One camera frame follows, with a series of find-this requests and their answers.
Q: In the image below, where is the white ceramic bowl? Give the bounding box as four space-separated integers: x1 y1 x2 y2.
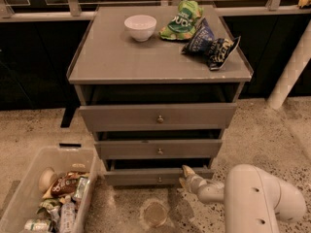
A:
124 15 156 42

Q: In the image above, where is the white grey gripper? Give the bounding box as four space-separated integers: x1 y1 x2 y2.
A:
179 165 207 194

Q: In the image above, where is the clear plastic storage bin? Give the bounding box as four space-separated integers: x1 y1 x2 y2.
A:
0 147 97 233

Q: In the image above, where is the grey middle drawer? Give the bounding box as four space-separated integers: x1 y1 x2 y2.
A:
95 139 223 159

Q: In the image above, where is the metal window railing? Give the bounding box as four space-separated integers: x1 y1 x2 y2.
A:
0 0 311 23

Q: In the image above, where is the green white snack packet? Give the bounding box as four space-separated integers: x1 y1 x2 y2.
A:
72 177 89 202

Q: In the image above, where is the green chip bag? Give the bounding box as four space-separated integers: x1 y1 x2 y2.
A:
159 0 203 41

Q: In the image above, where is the black yellow chip bag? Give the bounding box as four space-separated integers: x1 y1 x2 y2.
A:
204 37 240 71

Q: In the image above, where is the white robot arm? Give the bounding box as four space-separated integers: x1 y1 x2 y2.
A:
180 164 306 233

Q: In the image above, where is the white diagonal support pole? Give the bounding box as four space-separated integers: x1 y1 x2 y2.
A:
267 21 311 110

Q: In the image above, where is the brown snack bag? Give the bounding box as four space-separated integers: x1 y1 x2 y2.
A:
43 171 89 199

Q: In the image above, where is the beige upturned bowl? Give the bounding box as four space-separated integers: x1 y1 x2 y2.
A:
38 167 57 192

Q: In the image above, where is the small yellow object on rail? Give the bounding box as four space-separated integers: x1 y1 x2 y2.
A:
298 0 311 8

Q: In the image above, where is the grey wooden drawer cabinet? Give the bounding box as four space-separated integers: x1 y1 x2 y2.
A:
66 5 254 180

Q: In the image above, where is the round floor drain cover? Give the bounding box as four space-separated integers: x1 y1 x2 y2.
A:
140 199 168 228

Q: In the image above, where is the clear plastic water bottle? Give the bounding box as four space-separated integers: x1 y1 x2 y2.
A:
59 195 76 233

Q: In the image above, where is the grey bottom drawer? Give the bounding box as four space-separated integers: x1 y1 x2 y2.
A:
105 157 214 186

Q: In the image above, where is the blue chip bag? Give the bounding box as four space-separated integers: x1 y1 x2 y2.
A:
182 18 215 53

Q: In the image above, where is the grey top drawer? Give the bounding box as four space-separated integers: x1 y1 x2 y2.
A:
80 103 236 132

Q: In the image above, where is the grey drawer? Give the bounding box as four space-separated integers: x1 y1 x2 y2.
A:
105 157 214 186
95 139 223 159
80 103 236 132

